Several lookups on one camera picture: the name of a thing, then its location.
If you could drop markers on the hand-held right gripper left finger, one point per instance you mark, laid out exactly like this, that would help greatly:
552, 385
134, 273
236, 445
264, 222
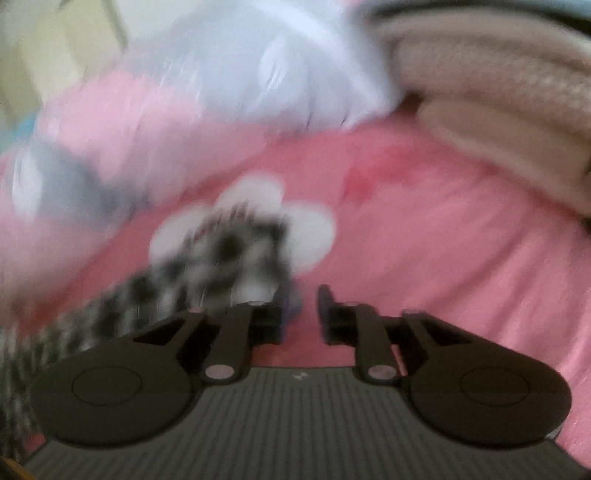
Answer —
277, 321

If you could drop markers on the cream wardrobe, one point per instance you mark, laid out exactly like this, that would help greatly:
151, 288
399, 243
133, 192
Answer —
51, 50

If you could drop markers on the pink floral bedsheet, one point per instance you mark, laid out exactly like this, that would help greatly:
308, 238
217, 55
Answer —
438, 240

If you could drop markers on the pale pink folded blanket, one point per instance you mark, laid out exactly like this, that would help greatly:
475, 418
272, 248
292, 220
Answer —
508, 138

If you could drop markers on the beige folded blanket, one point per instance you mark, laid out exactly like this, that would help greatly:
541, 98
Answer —
461, 21

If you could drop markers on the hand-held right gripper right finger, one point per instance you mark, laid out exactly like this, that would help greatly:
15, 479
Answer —
324, 310

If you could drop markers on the pink grey floral duvet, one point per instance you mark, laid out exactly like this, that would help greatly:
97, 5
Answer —
184, 101

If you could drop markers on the black white plaid shirt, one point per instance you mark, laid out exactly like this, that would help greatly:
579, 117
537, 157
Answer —
207, 277

